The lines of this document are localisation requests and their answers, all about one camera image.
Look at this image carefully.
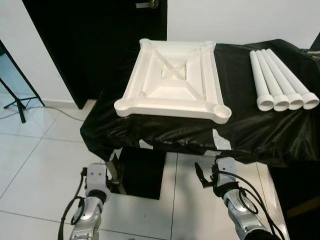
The black tripod stand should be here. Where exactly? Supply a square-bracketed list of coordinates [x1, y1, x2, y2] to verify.
[0, 77, 31, 124]

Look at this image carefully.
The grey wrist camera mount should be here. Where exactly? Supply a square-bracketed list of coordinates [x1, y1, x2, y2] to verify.
[216, 156, 237, 187]
[84, 164, 110, 198]

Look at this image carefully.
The glass panel black frame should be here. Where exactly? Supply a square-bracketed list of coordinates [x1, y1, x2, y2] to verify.
[0, 40, 46, 108]

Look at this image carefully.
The dark cabinet wood edge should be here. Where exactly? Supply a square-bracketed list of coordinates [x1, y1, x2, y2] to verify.
[270, 159, 320, 240]

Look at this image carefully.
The metal door handle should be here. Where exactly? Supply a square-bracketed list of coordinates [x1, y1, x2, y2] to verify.
[135, 0, 160, 10]

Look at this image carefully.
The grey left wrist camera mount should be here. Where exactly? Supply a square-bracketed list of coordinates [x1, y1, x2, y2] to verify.
[84, 164, 110, 198]

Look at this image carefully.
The black door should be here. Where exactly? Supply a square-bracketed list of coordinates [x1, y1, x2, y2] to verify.
[22, 0, 168, 110]

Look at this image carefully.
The thin black floor cable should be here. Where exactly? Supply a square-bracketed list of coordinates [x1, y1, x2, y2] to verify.
[25, 105, 86, 122]

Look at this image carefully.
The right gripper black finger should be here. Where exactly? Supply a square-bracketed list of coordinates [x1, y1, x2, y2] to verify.
[194, 162, 210, 189]

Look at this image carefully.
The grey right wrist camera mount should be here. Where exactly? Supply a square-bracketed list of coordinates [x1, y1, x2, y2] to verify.
[216, 156, 237, 187]

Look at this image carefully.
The black plastic table cover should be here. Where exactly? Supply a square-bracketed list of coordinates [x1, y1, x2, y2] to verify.
[80, 39, 320, 168]

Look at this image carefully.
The black slanted bar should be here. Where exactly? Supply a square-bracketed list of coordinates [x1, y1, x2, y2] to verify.
[309, 33, 320, 51]

